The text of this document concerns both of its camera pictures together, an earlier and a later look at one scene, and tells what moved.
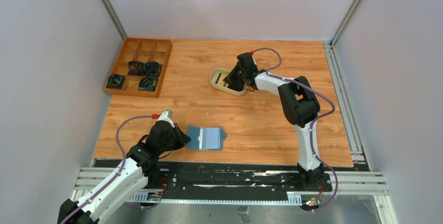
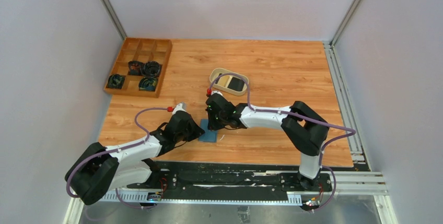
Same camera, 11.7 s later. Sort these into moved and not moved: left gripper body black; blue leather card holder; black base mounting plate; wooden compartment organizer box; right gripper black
Moved: left gripper body black; right gripper black; blue leather card holder
Not moved: wooden compartment organizer box; black base mounting plate
